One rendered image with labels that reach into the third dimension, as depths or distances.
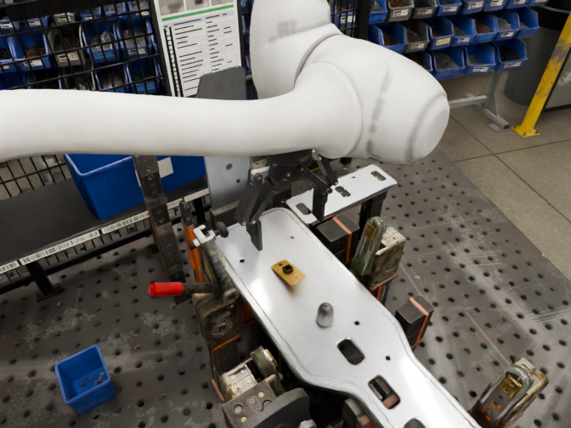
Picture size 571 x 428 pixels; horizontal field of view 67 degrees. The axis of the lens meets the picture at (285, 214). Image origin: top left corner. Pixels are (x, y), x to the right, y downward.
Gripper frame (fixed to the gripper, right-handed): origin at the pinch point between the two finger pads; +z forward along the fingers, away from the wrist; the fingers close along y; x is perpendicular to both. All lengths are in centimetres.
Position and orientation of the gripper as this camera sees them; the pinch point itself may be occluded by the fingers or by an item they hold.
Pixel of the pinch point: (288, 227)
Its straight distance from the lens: 80.0
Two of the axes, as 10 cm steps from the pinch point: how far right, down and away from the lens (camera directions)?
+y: 8.4, -3.7, 4.0
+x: -5.4, -5.7, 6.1
